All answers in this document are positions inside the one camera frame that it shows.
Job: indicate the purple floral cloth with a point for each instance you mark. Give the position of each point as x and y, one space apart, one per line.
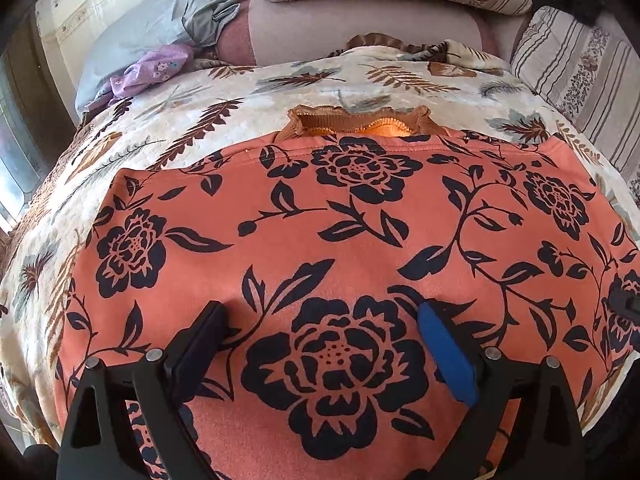
155 67

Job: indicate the light blue pillow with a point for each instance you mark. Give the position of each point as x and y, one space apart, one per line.
120 50

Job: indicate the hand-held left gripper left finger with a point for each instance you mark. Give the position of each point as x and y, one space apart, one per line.
197 345

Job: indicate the cream leaf print blanket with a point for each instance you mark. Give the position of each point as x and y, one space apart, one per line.
200 110

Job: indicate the square striped floral pillow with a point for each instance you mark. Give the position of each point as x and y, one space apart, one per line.
585 75

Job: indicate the pink quilted cushion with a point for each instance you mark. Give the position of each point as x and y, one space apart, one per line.
350 22

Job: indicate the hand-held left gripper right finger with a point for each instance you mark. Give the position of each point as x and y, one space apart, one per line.
447 355

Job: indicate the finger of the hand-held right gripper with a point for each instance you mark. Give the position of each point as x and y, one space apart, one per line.
627 295

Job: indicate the grey satin cloth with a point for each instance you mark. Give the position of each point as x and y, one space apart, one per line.
210 10

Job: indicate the orange floral print garment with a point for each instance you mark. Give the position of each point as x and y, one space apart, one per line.
320 250

